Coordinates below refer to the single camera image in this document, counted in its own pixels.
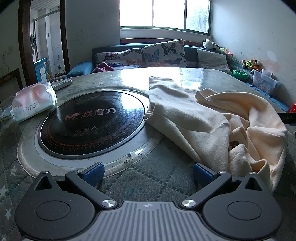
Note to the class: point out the white remote control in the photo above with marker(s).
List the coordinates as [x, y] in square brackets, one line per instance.
[61, 83]

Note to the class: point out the black round induction cooktop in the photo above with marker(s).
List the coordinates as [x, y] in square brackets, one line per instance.
[92, 129]

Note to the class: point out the panda plush toy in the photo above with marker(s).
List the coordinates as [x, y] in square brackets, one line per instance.
[209, 44]

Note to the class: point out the cream fleece garment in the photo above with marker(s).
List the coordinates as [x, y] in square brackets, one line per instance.
[185, 115]

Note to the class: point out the blue box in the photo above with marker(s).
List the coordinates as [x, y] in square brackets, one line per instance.
[40, 69]

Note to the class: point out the clear glass dish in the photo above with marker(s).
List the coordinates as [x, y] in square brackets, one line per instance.
[4, 113]

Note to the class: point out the clear plastic storage box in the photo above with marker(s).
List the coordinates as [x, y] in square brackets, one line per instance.
[263, 83]

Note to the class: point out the dark wooden chair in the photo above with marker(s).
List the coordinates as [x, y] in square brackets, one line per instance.
[10, 81]

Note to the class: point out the colourful toy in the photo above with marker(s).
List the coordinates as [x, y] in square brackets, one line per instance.
[226, 51]

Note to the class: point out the butterfly print pillow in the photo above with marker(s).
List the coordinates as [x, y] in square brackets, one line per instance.
[164, 53]
[118, 56]
[127, 66]

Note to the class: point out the brown and green plush toy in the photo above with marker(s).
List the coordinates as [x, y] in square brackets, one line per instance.
[252, 64]

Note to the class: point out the red plastic stool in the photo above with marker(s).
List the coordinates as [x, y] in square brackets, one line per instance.
[293, 107]

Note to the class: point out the grey pillow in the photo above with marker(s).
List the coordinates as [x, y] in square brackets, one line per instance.
[212, 60]

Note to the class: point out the pink cloth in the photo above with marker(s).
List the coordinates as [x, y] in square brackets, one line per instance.
[104, 67]

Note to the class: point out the soft tissue pack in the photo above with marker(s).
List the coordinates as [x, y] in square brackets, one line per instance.
[32, 99]

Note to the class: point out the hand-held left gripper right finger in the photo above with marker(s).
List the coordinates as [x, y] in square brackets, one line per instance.
[202, 173]

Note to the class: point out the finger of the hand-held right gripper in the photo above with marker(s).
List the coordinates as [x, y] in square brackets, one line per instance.
[288, 118]

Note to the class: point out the green bowl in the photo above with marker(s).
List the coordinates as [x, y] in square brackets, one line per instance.
[240, 74]

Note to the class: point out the blue sofa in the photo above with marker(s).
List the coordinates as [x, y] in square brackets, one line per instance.
[79, 68]

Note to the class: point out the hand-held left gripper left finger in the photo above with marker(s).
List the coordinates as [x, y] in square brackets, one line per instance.
[93, 173]

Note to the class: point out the window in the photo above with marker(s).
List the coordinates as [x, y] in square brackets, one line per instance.
[166, 14]

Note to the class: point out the dark wooden door frame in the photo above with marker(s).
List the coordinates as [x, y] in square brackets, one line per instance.
[24, 34]

